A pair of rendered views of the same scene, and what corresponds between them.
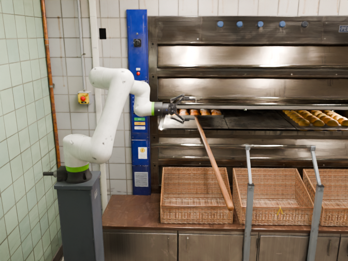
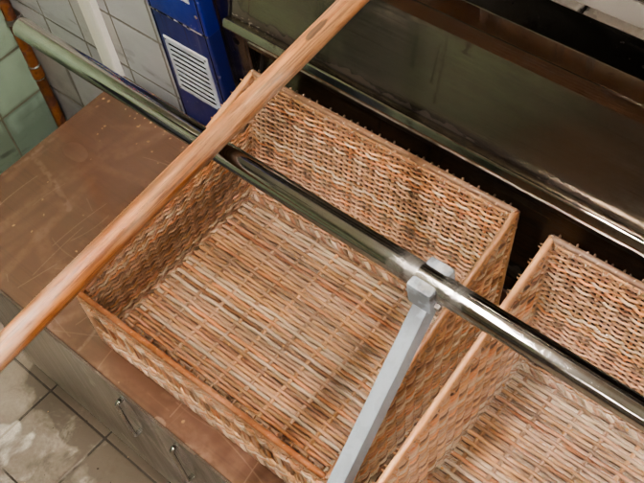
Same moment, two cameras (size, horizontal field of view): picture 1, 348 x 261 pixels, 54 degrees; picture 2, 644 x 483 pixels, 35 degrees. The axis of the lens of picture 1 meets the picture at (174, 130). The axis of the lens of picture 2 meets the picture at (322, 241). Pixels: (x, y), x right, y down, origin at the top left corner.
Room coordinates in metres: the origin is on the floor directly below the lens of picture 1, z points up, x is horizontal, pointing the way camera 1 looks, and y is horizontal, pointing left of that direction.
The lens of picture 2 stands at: (1.94, -0.94, 2.06)
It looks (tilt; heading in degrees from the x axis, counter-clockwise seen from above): 53 degrees down; 49
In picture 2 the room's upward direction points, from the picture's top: 12 degrees counter-clockwise
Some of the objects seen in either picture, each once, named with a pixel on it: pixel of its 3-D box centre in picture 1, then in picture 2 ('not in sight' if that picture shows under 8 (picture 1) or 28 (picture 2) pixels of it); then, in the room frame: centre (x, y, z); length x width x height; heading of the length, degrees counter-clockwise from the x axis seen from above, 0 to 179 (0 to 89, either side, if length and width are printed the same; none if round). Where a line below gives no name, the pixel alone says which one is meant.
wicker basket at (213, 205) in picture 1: (195, 193); (292, 280); (2.53, -0.17, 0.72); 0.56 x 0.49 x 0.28; 89
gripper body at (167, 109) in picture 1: (170, 109); not in sight; (2.25, 0.03, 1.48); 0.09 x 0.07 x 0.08; 89
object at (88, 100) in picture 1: (84, 97); not in sight; (2.79, 0.74, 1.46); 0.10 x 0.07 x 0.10; 88
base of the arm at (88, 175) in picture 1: (68, 172); not in sight; (1.75, 0.59, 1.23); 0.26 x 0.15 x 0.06; 89
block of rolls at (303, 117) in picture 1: (315, 115); not in sight; (3.20, -1.36, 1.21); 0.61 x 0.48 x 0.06; 178
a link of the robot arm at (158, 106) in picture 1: (158, 108); not in sight; (2.25, 0.10, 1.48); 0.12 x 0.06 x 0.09; 179
